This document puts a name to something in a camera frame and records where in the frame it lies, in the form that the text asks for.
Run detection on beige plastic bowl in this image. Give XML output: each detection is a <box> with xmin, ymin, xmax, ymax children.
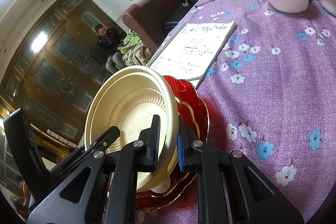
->
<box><xmin>84</xmin><ymin>65</ymin><xmax>179</xmax><ymax>193</ymax></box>

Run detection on large red plate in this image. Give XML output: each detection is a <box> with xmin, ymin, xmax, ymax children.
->
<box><xmin>135</xmin><ymin>76</ymin><xmax>210</xmax><ymax>210</ymax></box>

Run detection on purple floral tablecloth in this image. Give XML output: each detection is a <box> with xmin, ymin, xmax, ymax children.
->
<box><xmin>183</xmin><ymin>0</ymin><xmax>335</xmax><ymax>222</ymax></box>

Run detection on black pen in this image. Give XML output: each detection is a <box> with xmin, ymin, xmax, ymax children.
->
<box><xmin>194</xmin><ymin>0</ymin><xmax>217</xmax><ymax>8</ymax></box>

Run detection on brown armchair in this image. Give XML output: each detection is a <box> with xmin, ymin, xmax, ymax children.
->
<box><xmin>122</xmin><ymin>0</ymin><xmax>181</xmax><ymax>55</ymax></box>

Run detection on red plate with gold rim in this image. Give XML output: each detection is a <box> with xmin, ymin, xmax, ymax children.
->
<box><xmin>136</xmin><ymin>97</ymin><xmax>201</xmax><ymax>200</ymax></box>

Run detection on open notebook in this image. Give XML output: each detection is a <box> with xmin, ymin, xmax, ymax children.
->
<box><xmin>149</xmin><ymin>21</ymin><xmax>236</xmax><ymax>81</ymax></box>

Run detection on dark wooden doors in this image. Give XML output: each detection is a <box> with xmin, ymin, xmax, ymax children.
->
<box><xmin>1</xmin><ymin>0</ymin><xmax>124</xmax><ymax>146</ymax></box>

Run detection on seated man in black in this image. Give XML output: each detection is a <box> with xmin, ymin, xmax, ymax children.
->
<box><xmin>95</xmin><ymin>24</ymin><xmax>126</xmax><ymax>74</ymax></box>

